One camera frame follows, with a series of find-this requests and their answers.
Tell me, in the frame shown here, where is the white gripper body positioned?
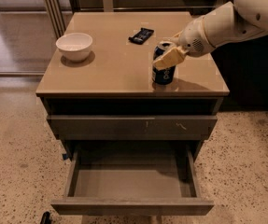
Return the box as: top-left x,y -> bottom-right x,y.
178,16 -> 217,57

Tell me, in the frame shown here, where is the closed top drawer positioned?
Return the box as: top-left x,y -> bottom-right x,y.
47,115 -> 217,141

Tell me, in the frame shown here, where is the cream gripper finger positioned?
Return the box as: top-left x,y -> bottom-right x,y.
152,47 -> 188,70
170,32 -> 183,46

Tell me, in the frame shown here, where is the blue pepsi can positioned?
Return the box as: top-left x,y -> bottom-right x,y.
152,42 -> 176,85

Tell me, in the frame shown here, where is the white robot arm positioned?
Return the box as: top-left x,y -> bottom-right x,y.
153,0 -> 268,70

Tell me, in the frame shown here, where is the grey drawer cabinet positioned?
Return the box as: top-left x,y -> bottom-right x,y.
35,11 -> 230,224

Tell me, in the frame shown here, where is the white bowl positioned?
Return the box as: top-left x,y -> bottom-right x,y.
56,33 -> 93,63

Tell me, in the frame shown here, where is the open middle drawer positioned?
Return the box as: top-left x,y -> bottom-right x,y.
51,141 -> 214,216

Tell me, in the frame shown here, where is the dark snack bar packet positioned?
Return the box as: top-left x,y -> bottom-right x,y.
128,28 -> 154,45

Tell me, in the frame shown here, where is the black object at bottom edge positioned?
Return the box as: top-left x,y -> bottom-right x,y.
40,211 -> 51,224

